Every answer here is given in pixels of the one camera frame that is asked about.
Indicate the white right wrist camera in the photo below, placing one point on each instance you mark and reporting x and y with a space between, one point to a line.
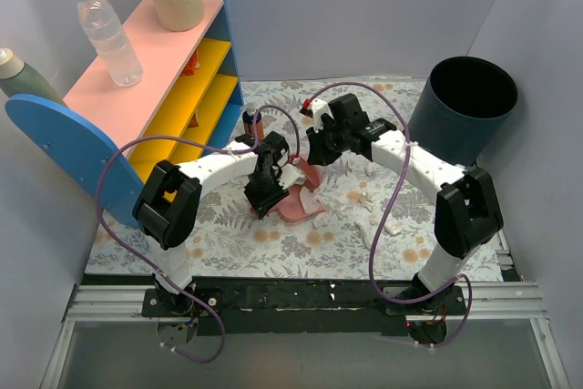
315 109

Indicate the pink hand brush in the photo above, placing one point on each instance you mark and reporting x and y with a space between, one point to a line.
312 175

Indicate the dark blue trash bin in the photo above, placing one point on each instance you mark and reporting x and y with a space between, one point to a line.
464 103

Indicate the blue pink yellow shelf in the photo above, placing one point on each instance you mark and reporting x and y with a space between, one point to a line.
108 138

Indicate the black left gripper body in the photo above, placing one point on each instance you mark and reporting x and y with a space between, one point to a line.
265 195

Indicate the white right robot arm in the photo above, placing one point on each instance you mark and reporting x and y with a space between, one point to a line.
467 212

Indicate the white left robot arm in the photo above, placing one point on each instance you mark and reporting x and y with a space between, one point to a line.
167 206

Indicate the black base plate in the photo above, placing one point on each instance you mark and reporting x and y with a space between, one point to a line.
251 305

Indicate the green metal bottle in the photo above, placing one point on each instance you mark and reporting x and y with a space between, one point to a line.
17 77

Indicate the clear plastic water bottle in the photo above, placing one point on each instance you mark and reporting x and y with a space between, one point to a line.
106 34

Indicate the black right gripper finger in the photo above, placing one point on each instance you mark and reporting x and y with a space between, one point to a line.
319 153
332 154

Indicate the brown small bottle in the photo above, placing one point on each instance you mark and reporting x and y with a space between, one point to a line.
252 122

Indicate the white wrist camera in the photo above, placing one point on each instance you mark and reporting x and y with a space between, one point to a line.
315 109
290 175

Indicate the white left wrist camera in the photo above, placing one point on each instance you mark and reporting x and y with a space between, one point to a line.
290 175

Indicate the floral table mat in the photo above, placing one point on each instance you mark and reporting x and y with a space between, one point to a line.
229 241

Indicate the pink dustpan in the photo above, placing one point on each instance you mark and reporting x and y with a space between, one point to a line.
290 209

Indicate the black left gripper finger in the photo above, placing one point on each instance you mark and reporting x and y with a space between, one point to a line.
274 196
260 202

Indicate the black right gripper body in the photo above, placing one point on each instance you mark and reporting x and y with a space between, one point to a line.
320 148

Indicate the orange item in shelf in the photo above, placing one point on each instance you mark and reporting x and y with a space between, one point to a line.
191 66

